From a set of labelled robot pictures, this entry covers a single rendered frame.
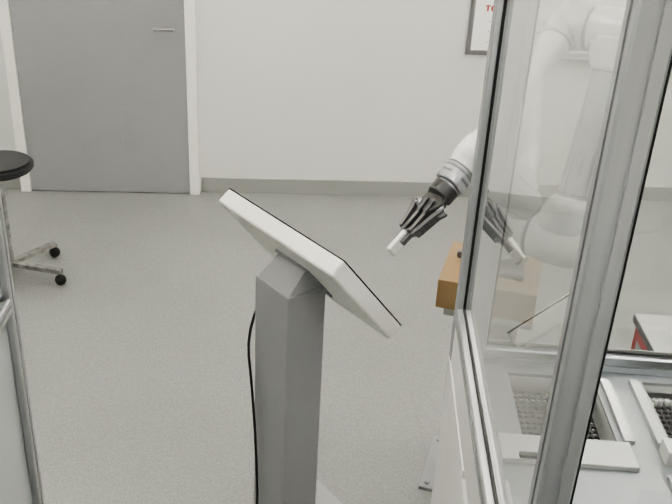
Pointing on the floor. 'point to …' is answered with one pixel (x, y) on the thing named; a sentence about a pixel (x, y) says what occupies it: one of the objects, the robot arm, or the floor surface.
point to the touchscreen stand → (288, 395)
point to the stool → (15, 166)
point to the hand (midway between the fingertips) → (398, 242)
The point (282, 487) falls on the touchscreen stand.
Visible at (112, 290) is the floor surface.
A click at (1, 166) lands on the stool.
